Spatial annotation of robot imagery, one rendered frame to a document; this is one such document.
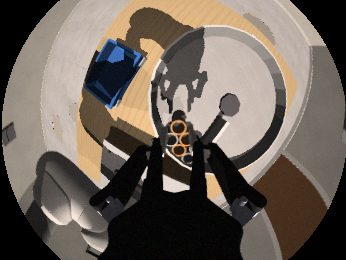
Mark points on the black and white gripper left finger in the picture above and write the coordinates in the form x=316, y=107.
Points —
x=123, y=184

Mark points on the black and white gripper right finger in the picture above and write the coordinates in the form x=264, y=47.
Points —
x=245, y=202

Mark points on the bronze bushing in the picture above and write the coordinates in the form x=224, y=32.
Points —
x=175, y=130
x=183, y=141
x=179, y=151

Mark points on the blue plastic crate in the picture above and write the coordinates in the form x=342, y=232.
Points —
x=105, y=79

